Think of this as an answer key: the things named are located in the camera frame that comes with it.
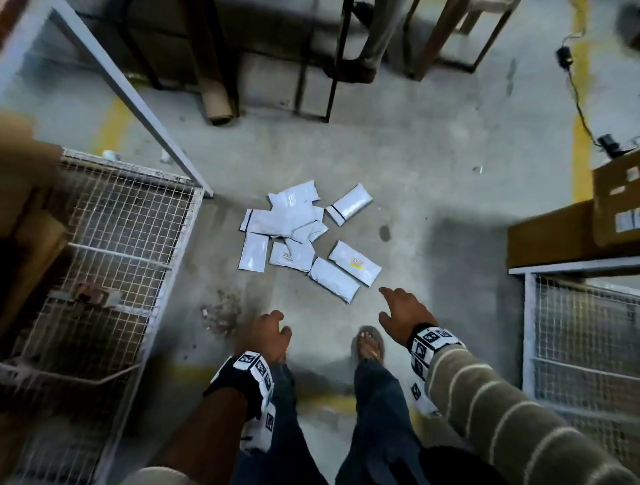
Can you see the person's right hand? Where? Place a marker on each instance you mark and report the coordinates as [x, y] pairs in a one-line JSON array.
[[407, 317]]

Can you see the person's left hand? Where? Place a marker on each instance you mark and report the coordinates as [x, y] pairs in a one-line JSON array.
[[270, 335]]

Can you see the pile of white mailer packets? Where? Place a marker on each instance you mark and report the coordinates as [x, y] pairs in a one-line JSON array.
[[280, 220]]

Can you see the person's left forearm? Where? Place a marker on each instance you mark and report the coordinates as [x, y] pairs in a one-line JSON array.
[[200, 439]]

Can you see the person's right forearm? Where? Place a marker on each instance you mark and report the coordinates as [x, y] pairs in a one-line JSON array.
[[525, 429]]

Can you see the person's right foot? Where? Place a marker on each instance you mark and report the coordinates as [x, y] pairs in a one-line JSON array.
[[371, 345]]

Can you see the person's left leg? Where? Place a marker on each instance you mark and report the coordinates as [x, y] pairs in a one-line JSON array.
[[285, 439]]

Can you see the person's leg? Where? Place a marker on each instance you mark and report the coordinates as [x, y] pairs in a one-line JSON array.
[[285, 439], [380, 424]]

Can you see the person's right leg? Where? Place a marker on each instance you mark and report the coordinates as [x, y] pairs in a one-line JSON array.
[[380, 424]]

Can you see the left wrist marker band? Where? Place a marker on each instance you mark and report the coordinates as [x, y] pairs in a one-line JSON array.
[[240, 380]]

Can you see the black waist pack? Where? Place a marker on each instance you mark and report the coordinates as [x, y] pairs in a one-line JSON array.
[[460, 467]]

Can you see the plain brown cardboard box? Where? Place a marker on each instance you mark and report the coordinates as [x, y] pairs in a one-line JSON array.
[[550, 240]]

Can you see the small orange tool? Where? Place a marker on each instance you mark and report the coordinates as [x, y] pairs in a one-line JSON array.
[[97, 295]]

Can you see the crumpled white paper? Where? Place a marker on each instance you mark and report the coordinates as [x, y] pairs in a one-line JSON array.
[[165, 156]]

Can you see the brown box with white labels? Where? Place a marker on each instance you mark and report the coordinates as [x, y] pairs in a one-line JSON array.
[[617, 210]]

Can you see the brown cardboard tube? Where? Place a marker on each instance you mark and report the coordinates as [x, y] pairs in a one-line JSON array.
[[215, 85]]

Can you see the upright folded cardboard box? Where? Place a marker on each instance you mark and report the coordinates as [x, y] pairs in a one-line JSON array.
[[30, 225]]

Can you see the beige plastic stool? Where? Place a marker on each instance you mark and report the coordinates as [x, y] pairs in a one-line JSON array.
[[435, 45]]

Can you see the small black plug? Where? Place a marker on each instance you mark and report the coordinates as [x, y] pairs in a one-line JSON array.
[[565, 56]]

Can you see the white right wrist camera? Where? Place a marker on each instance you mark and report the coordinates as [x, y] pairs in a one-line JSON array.
[[420, 397]]

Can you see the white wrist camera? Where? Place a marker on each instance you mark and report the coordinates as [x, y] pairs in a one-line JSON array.
[[260, 432], [420, 397]]

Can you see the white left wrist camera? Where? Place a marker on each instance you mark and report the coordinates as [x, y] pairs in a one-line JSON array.
[[260, 432]]

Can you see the black metal frame table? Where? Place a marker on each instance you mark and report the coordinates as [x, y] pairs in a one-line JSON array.
[[340, 60]]

